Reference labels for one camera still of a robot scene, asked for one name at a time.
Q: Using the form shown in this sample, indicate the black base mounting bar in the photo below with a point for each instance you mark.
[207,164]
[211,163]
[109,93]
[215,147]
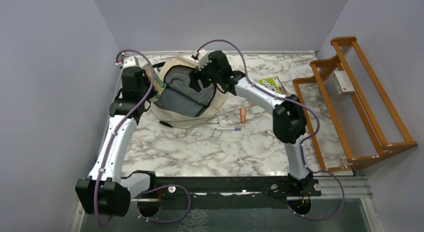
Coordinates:
[199,192]

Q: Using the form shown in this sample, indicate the orange highlighter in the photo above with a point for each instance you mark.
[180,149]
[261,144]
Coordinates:
[243,114]

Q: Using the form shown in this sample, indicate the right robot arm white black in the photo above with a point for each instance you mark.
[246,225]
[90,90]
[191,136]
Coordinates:
[288,117]

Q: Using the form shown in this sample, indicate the wooden shelf rack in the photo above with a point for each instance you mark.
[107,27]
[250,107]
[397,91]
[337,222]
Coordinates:
[366,122]

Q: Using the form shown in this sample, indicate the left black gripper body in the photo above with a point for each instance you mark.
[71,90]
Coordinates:
[144,91]

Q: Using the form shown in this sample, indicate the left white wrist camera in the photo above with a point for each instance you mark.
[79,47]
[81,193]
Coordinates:
[128,62]

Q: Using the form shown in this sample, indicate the purple capped marker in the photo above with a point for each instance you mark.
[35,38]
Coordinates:
[227,129]

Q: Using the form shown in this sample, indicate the small white box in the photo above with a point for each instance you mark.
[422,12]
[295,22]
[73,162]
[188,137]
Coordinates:
[342,82]

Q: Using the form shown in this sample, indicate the cream canvas backpack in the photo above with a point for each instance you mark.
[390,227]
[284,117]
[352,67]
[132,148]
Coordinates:
[179,105]

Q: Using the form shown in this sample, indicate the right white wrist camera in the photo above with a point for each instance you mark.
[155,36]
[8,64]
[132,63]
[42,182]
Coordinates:
[198,54]

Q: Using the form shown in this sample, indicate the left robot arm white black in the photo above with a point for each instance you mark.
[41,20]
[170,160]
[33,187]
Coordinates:
[116,141]

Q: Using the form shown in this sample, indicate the green capped marker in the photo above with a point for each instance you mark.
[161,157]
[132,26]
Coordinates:
[211,122]

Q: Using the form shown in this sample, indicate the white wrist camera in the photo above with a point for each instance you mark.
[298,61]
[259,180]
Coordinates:
[198,54]
[128,62]

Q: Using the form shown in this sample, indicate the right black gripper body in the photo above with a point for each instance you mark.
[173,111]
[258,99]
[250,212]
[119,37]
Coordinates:
[206,76]

